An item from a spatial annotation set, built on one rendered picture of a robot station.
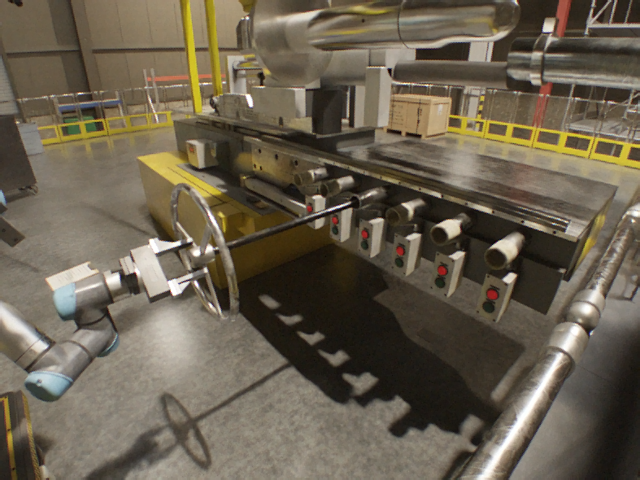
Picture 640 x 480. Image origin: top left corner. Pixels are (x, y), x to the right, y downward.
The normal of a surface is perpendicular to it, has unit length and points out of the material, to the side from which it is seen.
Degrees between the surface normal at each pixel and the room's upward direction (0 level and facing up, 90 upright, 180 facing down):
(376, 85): 90
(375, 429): 0
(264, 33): 90
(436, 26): 107
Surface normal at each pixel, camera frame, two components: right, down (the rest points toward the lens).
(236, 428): 0.00, -0.88
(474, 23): -0.72, 0.57
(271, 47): 0.65, 0.36
